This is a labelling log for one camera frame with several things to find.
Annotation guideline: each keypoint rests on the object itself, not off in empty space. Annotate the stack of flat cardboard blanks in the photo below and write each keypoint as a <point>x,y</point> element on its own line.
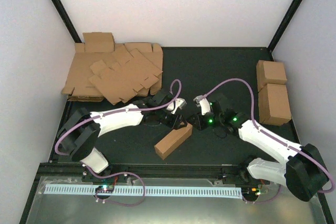
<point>79,88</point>

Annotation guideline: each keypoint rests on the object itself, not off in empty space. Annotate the loose top cardboard blank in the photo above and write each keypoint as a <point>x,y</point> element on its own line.
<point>123,74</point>

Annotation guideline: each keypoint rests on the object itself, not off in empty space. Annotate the metal base plate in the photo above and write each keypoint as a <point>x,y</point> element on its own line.
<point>274,206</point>

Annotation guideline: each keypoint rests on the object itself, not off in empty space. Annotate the black corner frame post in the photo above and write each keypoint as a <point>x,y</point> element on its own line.
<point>66,20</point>
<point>284,24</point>

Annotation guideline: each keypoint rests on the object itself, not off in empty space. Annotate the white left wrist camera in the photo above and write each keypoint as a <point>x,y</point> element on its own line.
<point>178,104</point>

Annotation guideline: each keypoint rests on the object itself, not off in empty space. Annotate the light blue slotted cable duct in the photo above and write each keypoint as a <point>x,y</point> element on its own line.
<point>149,191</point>

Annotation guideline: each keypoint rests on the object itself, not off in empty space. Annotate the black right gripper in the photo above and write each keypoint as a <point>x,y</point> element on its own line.
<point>199,125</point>

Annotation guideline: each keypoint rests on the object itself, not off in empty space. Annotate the small folded cardboard box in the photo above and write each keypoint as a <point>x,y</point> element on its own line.
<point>98,42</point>

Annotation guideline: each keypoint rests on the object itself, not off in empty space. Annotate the black left corner frame post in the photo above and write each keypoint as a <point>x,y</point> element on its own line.
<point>66,20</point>

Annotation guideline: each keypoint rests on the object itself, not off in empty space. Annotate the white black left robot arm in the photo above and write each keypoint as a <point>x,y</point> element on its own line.
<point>78,136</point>

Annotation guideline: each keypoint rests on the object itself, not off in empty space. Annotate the black right corner frame post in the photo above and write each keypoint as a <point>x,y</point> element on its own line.
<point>284,24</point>

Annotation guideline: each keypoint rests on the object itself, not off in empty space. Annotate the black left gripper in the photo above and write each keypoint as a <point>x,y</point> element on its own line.
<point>172,124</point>

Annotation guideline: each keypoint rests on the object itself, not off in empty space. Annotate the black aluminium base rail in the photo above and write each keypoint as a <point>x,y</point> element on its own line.
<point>227,173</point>

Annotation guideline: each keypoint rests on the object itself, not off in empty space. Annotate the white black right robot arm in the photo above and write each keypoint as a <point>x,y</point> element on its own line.
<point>299,168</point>

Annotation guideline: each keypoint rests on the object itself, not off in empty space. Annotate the folded cardboard box front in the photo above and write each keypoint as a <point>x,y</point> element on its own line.
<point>273,103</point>

